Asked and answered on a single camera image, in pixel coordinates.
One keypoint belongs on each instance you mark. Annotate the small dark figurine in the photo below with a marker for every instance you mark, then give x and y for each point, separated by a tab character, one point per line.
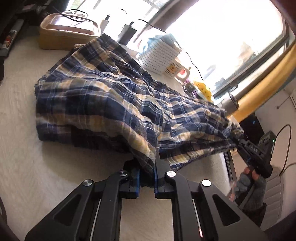
189	89

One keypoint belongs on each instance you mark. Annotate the steel travel tumbler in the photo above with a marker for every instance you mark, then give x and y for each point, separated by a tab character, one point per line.
230	104

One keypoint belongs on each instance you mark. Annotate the white usb charger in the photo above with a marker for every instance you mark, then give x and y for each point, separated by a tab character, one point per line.
104	23

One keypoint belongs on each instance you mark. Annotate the beige lidded food container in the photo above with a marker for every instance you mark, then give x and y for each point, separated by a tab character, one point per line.
64	31

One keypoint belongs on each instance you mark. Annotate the cream cartoon mug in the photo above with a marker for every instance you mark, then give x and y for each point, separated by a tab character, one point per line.
176	70

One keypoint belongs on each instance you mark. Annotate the grey spray can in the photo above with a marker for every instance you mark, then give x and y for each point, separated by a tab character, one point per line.
7	44

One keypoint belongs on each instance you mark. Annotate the black power adapter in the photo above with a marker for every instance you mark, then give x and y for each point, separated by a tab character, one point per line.
126	34

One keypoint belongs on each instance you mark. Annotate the white textured table cloth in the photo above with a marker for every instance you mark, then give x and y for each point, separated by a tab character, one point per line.
36	176

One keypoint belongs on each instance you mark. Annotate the blue plaid pants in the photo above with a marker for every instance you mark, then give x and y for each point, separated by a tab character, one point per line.
99	96

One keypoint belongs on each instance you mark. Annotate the white power strip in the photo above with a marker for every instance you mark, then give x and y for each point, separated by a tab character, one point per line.
131	48

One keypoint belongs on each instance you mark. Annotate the white perforated storage basket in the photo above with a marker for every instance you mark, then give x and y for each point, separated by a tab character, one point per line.
158	53

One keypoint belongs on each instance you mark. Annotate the right hand grey glove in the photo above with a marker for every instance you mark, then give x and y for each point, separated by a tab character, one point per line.
249	190

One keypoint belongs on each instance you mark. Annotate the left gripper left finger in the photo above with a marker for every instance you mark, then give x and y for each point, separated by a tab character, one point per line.
92	211

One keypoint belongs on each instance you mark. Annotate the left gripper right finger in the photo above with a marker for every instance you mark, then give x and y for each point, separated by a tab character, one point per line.
200	210

